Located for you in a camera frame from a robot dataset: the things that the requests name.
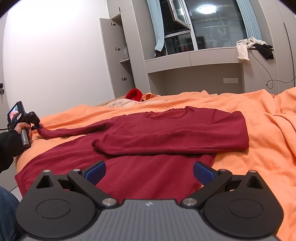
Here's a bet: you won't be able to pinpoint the dark red long-sleeve sweater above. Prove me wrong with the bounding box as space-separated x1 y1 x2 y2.
15 106 249 201

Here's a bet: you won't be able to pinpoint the black sleeved left forearm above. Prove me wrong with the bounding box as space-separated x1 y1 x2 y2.
0 130 24 172

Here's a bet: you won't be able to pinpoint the left hand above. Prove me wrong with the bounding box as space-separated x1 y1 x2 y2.
14 122 34 142

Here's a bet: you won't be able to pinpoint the pink patterned pillow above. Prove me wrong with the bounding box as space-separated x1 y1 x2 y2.
103 98 140 108

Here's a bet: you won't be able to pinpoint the orange bed blanket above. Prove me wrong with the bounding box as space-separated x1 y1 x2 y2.
14 87 296 241

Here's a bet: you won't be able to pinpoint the blue jeans leg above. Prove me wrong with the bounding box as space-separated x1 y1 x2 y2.
0 187 22 240

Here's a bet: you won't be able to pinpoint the bright red garment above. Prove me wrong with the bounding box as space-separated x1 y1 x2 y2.
125 88 143 102

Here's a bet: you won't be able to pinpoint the open grey wardrobe door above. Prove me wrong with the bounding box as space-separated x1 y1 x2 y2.
99 18 135 98

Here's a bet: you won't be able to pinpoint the grey window bench drawers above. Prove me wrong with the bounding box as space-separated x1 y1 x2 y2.
145 47 239 74

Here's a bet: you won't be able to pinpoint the black garment on sill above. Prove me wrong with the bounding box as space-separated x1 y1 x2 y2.
254 44 274 60

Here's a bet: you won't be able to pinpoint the right light blue curtain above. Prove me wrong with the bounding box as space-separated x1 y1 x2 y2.
237 0 262 40

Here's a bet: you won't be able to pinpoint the light blue curtain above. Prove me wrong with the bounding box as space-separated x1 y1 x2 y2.
237 0 262 40
147 0 165 52

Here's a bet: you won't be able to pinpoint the open window sash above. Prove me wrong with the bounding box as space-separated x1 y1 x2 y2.
167 0 190 29

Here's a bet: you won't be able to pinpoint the grey tall wardrobe right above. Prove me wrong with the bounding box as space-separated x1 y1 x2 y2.
240 0 296 95

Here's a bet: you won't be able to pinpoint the left light blue curtain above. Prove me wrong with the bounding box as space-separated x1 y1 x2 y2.
147 0 165 52

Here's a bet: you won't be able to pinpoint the white wall socket plate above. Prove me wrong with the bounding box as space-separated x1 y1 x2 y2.
223 77 239 84

